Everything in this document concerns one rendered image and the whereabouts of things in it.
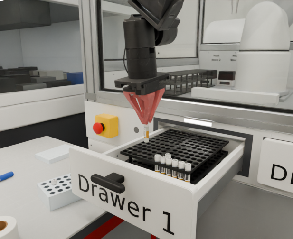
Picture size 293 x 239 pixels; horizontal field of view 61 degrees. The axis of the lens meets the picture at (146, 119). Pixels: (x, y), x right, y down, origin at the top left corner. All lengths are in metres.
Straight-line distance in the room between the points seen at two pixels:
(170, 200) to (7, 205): 0.44
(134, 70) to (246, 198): 0.44
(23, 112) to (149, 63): 0.85
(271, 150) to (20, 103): 1.00
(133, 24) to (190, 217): 0.33
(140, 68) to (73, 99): 0.93
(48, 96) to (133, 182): 0.91
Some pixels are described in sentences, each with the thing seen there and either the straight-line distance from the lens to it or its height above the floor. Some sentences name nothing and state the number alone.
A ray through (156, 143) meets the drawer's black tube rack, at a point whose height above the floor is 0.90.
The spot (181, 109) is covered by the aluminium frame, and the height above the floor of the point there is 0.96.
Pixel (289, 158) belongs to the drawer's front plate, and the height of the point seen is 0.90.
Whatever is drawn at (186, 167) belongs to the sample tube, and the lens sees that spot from 0.49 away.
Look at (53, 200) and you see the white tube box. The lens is 0.65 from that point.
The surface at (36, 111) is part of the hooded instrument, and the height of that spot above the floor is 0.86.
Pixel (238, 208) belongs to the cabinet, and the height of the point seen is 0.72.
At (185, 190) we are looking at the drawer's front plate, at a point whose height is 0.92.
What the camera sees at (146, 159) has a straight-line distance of 0.54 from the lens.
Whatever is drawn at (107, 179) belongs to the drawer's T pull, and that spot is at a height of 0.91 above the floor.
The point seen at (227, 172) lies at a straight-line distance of 0.58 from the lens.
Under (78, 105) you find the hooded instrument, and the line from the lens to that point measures 1.39.
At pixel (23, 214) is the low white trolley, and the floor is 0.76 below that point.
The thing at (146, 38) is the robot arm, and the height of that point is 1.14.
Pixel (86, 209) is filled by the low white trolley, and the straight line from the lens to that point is 0.65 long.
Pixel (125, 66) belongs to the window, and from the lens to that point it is 0.84.
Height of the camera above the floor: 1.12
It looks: 15 degrees down
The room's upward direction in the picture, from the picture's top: straight up
